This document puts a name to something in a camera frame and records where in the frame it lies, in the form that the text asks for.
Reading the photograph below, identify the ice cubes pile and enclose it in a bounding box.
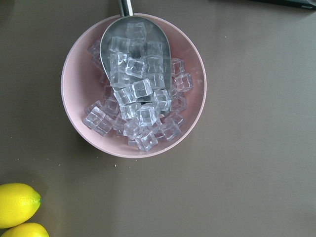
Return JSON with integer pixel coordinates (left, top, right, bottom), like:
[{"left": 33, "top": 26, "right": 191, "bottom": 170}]
[{"left": 83, "top": 21, "right": 192, "bottom": 151}]

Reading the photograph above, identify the metal ice scoop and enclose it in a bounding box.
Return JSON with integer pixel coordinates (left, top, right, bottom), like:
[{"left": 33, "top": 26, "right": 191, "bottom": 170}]
[{"left": 99, "top": 0, "right": 171, "bottom": 115}]

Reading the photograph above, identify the pink bowl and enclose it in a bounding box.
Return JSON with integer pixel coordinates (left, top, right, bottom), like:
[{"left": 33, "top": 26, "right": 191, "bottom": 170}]
[{"left": 61, "top": 13, "right": 207, "bottom": 158}]

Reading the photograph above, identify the yellow lemon left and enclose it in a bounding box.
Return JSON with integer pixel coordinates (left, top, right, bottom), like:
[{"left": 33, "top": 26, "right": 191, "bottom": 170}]
[{"left": 0, "top": 183, "right": 42, "bottom": 229}]

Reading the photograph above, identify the yellow lemon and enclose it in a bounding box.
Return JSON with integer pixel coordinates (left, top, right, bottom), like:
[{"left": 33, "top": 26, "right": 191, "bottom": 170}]
[
  {"left": 0, "top": 183, "right": 42, "bottom": 229},
  {"left": 1, "top": 223, "right": 49, "bottom": 237}
]

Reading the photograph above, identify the yellow lemon right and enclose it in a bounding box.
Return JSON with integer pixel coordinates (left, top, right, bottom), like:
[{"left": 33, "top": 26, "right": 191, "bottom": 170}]
[{"left": 1, "top": 223, "right": 49, "bottom": 237}]

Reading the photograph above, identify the black box device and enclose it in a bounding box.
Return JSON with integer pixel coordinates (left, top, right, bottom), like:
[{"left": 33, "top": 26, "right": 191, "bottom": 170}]
[{"left": 214, "top": 0, "right": 316, "bottom": 10}]

